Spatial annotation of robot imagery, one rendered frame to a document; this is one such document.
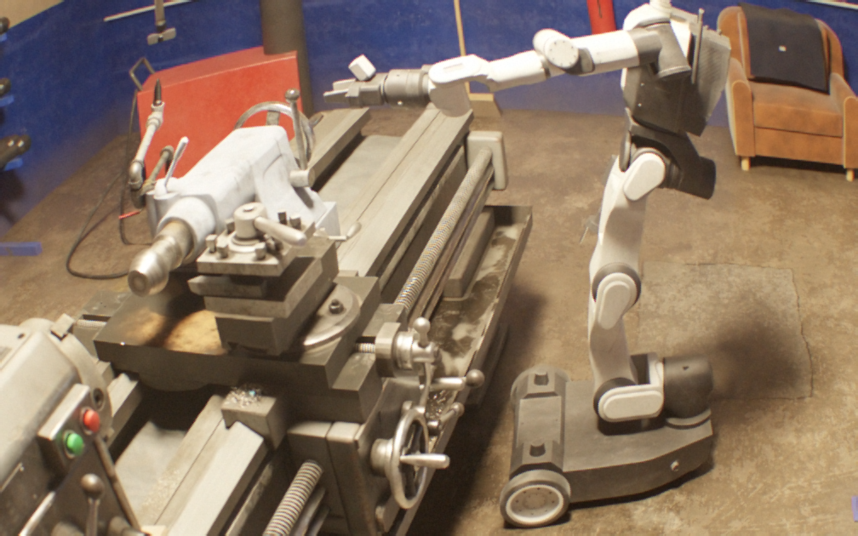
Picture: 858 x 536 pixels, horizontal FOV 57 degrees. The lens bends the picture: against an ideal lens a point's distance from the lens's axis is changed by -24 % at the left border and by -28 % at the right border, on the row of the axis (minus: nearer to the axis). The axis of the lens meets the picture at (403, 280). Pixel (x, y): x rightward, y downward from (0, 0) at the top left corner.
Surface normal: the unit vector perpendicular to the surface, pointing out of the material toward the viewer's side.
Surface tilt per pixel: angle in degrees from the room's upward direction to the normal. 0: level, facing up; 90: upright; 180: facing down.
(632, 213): 115
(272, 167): 76
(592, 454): 0
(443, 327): 0
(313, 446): 90
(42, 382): 45
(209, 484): 36
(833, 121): 90
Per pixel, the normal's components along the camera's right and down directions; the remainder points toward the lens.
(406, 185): 0.47, -0.70
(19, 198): 0.96, 0.03
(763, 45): -0.40, 0.59
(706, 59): -0.34, 0.41
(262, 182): 0.90, -0.19
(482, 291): -0.11, -0.88
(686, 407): -0.11, 0.47
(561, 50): 0.07, 0.36
